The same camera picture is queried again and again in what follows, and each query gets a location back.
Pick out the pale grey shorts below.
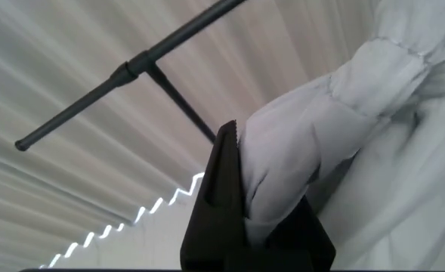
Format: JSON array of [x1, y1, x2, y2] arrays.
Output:
[[238, 0, 445, 271]]

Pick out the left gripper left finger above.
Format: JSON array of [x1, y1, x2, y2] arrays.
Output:
[[180, 119, 248, 271]]

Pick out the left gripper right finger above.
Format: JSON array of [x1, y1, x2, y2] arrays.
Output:
[[259, 196, 336, 271]]

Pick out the black clothes rack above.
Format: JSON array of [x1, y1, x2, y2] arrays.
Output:
[[14, 0, 248, 153]]

